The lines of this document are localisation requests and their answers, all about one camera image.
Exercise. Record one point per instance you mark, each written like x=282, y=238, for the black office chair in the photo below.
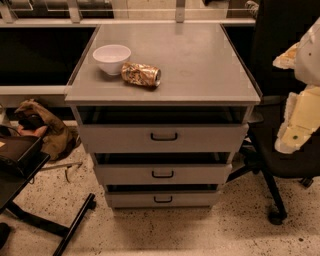
x=279, y=24

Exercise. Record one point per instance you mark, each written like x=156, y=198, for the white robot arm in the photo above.
x=302, y=111

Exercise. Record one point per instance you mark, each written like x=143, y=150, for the grey drawer cabinet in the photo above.
x=203, y=82

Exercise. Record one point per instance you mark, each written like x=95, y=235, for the crushed gold soda can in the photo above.
x=141, y=74

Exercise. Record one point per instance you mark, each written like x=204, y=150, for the white ceramic bowl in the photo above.
x=110, y=58

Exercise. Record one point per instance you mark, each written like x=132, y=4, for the brown cloth bag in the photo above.
x=35, y=120

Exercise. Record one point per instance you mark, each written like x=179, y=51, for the grey middle drawer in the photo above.
x=157, y=174

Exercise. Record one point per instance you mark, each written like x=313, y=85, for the black box on table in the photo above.
x=16, y=152

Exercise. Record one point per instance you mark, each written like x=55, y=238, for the grey drawer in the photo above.
x=157, y=174
x=161, y=138
x=164, y=199

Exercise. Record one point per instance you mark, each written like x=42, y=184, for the grey bottom drawer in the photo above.
x=164, y=199

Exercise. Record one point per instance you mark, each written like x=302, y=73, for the grey top drawer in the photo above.
x=161, y=138

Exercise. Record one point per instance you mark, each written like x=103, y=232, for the black side table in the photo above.
x=56, y=194

